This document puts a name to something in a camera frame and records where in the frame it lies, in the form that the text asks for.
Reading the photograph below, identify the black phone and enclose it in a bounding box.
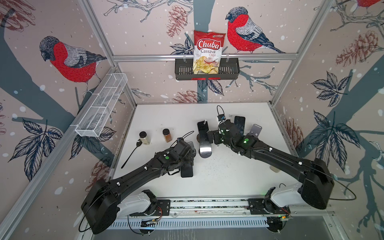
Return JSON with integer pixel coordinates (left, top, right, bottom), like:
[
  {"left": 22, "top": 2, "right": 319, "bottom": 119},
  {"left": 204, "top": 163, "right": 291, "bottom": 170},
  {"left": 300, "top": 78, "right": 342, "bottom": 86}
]
[
  {"left": 180, "top": 165, "right": 194, "bottom": 178},
  {"left": 234, "top": 116, "right": 246, "bottom": 135}
]

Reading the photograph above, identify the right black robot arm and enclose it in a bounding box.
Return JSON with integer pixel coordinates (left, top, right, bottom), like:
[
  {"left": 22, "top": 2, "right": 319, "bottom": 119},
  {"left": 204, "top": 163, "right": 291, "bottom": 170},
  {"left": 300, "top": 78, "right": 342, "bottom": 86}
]
[{"left": 208, "top": 120, "right": 335, "bottom": 210}]

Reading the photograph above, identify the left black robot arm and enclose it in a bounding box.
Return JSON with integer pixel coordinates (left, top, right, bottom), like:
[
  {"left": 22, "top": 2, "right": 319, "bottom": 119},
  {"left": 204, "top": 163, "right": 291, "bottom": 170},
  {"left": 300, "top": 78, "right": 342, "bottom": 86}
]
[{"left": 81, "top": 139, "right": 196, "bottom": 235}]

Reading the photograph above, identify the orange spice jar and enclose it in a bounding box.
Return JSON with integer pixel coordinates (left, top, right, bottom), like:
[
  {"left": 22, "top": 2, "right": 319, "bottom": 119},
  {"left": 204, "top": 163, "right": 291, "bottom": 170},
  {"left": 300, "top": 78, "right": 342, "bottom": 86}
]
[{"left": 163, "top": 129, "right": 172, "bottom": 143}]

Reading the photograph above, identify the pale spice jar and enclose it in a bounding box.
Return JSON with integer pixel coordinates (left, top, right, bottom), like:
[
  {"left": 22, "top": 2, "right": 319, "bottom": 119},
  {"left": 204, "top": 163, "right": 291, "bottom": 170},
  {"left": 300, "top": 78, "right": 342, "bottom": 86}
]
[{"left": 139, "top": 131, "right": 151, "bottom": 145}]

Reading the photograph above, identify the black spoon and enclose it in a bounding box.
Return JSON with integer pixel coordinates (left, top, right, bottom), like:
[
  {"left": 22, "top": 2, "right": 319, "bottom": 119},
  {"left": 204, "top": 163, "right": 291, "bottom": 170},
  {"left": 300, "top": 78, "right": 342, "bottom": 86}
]
[{"left": 121, "top": 140, "right": 143, "bottom": 169}]

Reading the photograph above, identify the Chuba cassava chips bag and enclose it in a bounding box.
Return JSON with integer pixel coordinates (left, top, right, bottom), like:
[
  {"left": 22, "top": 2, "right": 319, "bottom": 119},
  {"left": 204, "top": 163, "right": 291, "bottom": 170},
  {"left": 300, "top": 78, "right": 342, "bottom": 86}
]
[{"left": 193, "top": 31, "right": 226, "bottom": 74}]

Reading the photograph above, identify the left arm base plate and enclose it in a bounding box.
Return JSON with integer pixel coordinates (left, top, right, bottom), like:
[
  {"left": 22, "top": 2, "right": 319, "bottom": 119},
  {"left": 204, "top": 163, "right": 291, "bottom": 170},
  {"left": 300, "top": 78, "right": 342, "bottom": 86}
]
[{"left": 130, "top": 200, "right": 171, "bottom": 217}]

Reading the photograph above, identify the black wire wall basket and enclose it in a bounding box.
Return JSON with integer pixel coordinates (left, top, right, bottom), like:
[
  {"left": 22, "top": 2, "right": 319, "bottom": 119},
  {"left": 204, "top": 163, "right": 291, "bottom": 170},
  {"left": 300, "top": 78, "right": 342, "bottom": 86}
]
[{"left": 175, "top": 57, "right": 240, "bottom": 81}]

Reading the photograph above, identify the aluminium rail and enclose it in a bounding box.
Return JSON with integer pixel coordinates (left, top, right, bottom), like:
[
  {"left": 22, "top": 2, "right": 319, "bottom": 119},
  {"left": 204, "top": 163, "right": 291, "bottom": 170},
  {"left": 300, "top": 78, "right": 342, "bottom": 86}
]
[{"left": 86, "top": 196, "right": 334, "bottom": 220}]

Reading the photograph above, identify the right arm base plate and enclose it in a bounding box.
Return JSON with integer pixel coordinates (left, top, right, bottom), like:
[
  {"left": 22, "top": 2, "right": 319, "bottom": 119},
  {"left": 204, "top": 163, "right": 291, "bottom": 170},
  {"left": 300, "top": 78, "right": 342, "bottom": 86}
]
[{"left": 247, "top": 199, "right": 291, "bottom": 215}]

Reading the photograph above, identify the white mesh wall basket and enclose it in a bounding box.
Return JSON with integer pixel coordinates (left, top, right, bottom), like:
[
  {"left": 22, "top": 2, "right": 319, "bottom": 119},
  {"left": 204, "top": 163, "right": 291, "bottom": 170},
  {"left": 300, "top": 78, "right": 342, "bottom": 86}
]
[{"left": 75, "top": 73, "right": 128, "bottom": 138}]

